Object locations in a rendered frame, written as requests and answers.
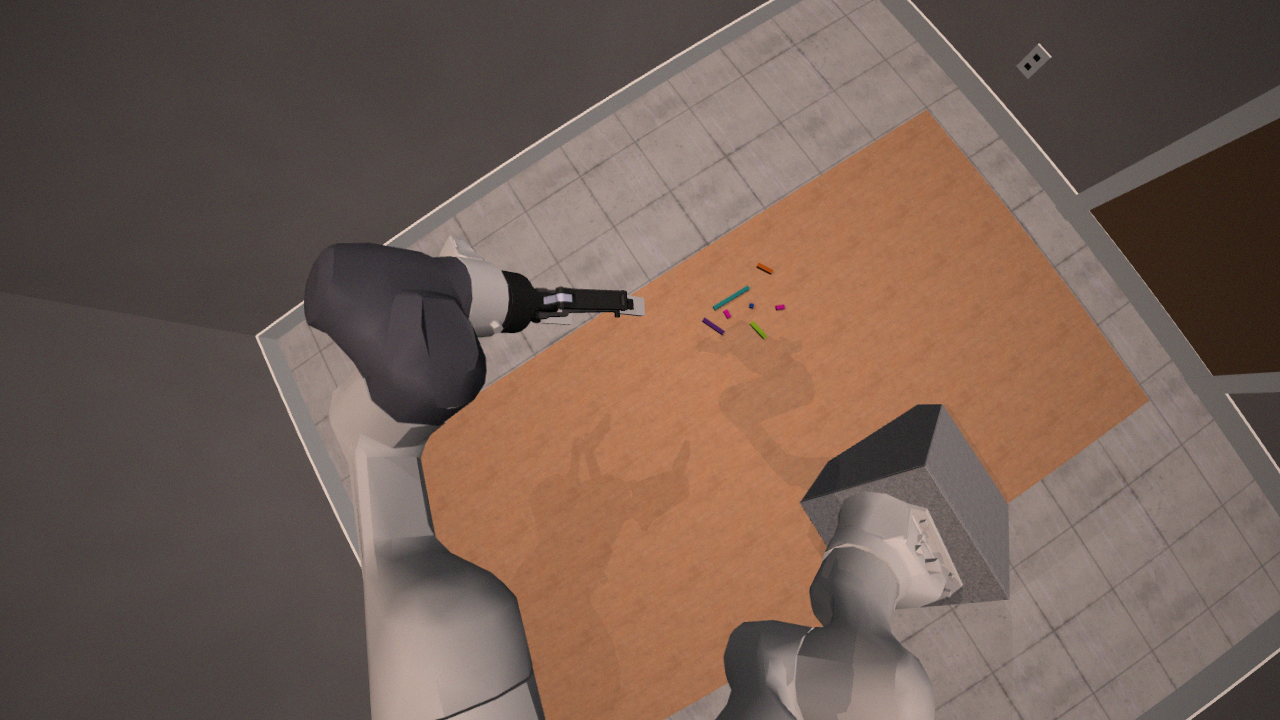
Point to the turquoise rod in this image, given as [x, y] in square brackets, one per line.
[730, 298]

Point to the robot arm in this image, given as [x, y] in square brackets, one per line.
[445, 637]

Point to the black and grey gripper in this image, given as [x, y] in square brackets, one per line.
[525, 302]

